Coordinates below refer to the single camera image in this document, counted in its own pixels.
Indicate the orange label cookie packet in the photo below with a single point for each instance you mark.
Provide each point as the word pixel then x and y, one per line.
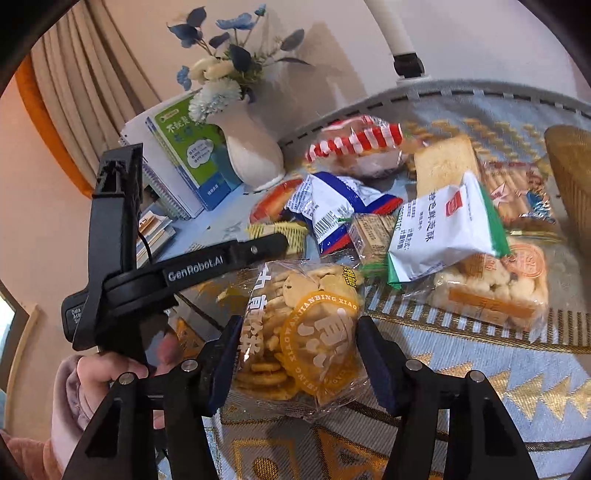
pixel 489 286

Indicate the beige curtain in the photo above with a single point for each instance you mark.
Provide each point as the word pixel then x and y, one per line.
pixel 92 69

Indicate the small beige cracker packet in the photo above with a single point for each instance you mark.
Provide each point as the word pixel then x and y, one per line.
pixel 369 235

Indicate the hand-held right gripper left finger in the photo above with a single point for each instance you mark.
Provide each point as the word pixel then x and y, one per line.
pixel 221 383

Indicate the pink fuzzy cloth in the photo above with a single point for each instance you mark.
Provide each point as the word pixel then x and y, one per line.
pixel 23 457

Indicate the person's left hand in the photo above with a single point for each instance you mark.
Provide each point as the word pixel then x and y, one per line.
pixel 99 369

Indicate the white lamp pole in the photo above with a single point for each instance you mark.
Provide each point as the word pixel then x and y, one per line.
pixel 392 23

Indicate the small booklet stack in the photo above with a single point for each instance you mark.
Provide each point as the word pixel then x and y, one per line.
pixel 154 230

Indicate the light wooden frame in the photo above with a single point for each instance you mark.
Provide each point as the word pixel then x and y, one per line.
pixel 25 341

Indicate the orange curtain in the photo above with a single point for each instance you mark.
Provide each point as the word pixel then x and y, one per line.
pixel 41 120

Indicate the yellow green snack packet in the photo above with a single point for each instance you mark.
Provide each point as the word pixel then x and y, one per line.
pixel 288 228

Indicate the blue white artificial flowers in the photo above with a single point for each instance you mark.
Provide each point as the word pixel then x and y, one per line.
pixel 217 94

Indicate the red white striped bread packet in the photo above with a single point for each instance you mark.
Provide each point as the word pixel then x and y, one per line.
pixel 364 138

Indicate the clear crane print snack packet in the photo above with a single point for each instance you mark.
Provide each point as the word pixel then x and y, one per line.
pixel 517 194

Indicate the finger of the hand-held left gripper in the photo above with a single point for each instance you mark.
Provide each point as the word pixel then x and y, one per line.
pixel 258 249

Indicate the spiral notebook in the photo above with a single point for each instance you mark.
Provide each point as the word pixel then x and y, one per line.
pixel 159 184

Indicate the orange sausage packet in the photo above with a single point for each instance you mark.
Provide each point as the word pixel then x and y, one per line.
pixel 272 201

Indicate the toast slice packet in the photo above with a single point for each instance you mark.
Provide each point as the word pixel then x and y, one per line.
pixel 445 161

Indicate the white green snack packet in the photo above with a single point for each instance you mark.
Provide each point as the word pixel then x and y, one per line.
pixel 438 230

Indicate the round cracker packet yellow label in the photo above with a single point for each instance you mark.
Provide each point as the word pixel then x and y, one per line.
pixel 300 323

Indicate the blue white snack packet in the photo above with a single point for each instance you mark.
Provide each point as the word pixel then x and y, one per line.
pixel 332 207

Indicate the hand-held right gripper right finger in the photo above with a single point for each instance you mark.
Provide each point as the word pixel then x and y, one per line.
pixel 374 364

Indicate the green book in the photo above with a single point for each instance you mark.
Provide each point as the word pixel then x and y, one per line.
pixel 184 138

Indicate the wicker basket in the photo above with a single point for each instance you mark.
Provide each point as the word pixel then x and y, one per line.
pixel 572 175

